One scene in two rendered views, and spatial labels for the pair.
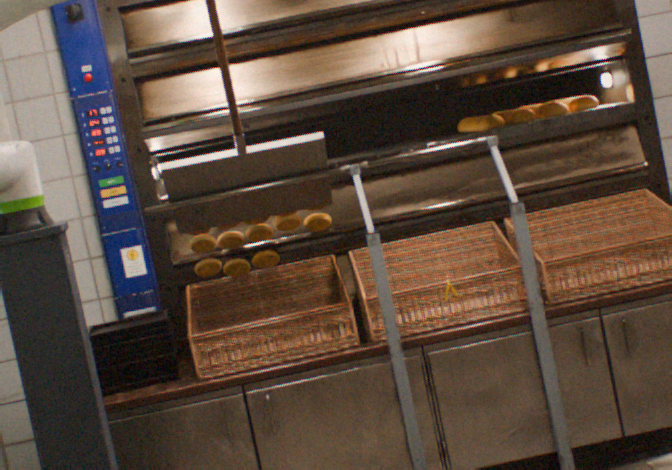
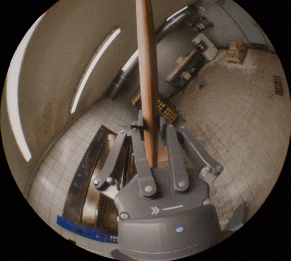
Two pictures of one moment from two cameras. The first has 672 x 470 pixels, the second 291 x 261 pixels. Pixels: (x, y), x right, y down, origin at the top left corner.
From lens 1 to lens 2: 3.40 m
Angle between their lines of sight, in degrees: 67
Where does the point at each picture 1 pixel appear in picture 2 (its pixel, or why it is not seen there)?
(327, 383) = not seen: hidden behind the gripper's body
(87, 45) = (90, 233)
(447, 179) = not seen: hidden behind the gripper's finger
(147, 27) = (88, 219)
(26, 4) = not seen: outside the picture
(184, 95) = (111, 220)
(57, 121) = (110, 245)
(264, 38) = (102, 197)
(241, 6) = (92, 197)
